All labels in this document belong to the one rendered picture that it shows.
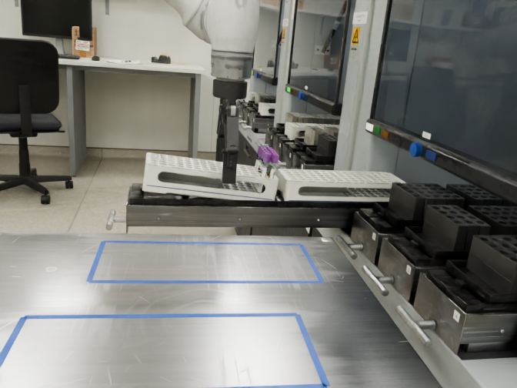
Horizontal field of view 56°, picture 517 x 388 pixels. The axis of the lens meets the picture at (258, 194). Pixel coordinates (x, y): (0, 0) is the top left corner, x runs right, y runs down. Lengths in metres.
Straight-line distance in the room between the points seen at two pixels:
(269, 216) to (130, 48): 3.61
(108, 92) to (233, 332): 4.11
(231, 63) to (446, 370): 0.69
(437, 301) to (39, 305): 0.59
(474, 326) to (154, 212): 0.65
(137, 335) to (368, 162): 0.86
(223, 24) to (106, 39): 3.59
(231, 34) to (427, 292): 0.62
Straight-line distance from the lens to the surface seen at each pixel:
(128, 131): 4.67
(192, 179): 1.18
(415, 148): 1.02
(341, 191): 1.26
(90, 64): 3.92
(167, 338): 0.61
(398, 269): 0.96
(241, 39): 1.04
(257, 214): 1.10
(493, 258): 0.86
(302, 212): 1.12
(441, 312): 0.85
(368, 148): 1.31
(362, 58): 1.40
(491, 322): 0.83
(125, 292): 0.71
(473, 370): 0.81
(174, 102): 4.62
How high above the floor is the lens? 1.16
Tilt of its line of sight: 18 degrees down
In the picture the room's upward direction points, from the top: 5 degrees clockwise
